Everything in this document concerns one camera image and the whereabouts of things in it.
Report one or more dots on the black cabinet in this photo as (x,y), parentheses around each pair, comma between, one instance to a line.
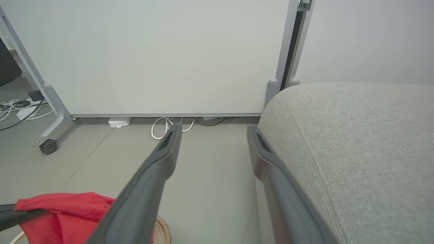
(6,66)

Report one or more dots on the red jersey with black print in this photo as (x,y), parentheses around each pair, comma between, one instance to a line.
(74,210)

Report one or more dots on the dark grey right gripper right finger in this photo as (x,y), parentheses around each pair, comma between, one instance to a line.
(284,203)

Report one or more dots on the grey upholstered ottoman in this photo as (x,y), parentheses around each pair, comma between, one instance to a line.
(373,152)

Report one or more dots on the black plug adapter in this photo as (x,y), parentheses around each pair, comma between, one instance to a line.
(35,95)

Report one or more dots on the white partition panel grey post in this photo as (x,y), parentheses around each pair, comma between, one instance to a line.
(373,34)

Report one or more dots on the white power strip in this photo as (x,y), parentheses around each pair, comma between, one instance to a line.
(26,110)

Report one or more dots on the black caster wheel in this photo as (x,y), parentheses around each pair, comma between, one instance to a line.
(49,147)

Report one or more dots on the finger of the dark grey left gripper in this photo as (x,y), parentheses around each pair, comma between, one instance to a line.
(13,218)

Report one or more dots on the white partition panel with caster leg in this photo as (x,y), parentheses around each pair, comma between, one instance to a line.
(152,57)

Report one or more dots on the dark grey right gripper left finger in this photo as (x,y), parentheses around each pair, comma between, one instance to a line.
(142,189)

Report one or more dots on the woven wicker laundry basket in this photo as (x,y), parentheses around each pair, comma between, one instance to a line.
(164,234)

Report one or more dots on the white power adapter box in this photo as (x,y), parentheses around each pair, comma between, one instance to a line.
(119,122)

